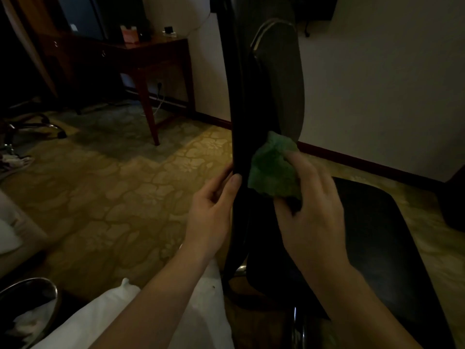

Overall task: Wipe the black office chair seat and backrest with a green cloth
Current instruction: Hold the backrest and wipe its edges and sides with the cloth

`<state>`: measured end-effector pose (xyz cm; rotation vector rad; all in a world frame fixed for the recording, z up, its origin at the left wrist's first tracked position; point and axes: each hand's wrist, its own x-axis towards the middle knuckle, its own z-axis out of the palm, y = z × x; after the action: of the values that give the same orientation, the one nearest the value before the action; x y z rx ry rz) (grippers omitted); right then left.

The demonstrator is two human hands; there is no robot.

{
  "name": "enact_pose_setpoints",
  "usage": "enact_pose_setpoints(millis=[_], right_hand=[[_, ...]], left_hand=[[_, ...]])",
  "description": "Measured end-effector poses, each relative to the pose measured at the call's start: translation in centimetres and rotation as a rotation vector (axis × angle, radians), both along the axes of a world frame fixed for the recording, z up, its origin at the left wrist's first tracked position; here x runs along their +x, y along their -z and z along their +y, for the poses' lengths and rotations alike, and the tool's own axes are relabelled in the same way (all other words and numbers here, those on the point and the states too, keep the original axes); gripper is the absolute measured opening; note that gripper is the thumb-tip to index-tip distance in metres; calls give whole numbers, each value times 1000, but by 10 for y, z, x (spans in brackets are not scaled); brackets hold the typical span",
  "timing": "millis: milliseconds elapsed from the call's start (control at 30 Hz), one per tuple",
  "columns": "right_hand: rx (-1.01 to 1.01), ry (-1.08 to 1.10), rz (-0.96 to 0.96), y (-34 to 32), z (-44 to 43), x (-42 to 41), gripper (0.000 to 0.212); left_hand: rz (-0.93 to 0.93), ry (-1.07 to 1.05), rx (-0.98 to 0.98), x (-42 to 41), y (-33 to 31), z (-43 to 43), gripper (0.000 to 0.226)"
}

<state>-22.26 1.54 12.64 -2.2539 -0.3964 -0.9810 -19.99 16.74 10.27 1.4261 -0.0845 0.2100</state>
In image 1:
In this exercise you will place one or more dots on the person's left hand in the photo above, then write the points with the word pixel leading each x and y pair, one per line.
pixel 210 225

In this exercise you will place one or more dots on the person's right hand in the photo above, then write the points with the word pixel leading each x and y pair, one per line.
pixel 319 232

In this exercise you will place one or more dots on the black leather chair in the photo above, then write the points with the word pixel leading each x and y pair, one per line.
pixel 374 232

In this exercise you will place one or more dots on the green cleaning cloth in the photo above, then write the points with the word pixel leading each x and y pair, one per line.
pixel 272 167

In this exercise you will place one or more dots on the person's left forearm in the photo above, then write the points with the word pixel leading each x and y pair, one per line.
pixel 152 308

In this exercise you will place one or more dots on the black swivel chair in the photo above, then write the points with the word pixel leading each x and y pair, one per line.
pixel 40 125

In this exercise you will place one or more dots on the dark red baseboard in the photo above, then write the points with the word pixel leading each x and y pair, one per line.
pixel 363 163

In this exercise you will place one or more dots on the dark cabinet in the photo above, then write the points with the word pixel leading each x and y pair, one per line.
pixel 454 207

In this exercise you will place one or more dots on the beige upholstered furniture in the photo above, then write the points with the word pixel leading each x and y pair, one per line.
pixel 32 236

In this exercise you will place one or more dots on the dark red wooden table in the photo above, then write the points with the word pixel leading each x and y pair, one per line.
pixel 152 52

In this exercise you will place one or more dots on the small black white device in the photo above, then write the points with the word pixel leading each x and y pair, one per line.
pixel 169 31

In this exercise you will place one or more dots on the metal trash bin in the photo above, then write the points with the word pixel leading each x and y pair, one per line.
pixel 21 290

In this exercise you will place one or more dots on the white crumpled tissue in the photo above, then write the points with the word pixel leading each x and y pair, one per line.
pixel 32 321

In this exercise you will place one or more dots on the white cushion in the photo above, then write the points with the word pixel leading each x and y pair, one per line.
pixel 8 238

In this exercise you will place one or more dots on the pink tissue box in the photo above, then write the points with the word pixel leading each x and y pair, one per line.
pixel 130 35

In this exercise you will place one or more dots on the black mini fridge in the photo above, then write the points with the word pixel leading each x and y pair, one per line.
pixel 91 14

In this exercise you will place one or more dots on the brown curtain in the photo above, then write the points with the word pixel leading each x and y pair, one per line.
pixel 29 43

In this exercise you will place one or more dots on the black wall television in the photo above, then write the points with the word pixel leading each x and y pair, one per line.
pixel 316 7

